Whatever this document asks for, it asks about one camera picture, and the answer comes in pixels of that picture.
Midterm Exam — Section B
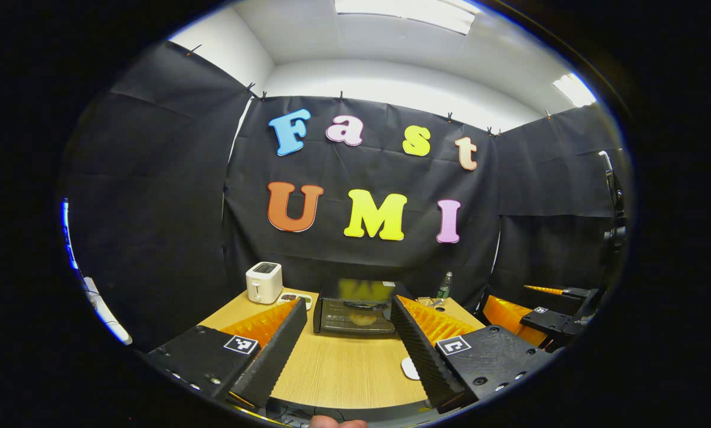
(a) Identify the black electric oven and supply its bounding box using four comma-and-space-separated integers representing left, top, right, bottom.
313, 278, 416, 337

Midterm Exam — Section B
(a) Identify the small ceiling light panel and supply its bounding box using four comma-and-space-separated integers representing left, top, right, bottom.
553, 73, 597, 108

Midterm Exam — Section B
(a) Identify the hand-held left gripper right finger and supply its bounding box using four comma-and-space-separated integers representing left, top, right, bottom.
390, 295, 555, 414

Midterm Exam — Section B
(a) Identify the white divided snack dish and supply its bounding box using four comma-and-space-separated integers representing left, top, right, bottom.
277, 291, 313, 311

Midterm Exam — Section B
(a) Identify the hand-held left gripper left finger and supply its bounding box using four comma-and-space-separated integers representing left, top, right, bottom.
144, 297, 309, 409

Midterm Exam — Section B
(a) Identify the black backdrop cloth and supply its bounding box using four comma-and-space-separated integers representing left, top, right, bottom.
58, 40, 633, 351

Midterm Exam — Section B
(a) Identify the large ceiling light panel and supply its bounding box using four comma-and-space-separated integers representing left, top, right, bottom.
335, 0, 481, 35

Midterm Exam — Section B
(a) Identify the white toaster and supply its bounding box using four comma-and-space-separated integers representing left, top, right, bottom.
246, 262, 284, 305

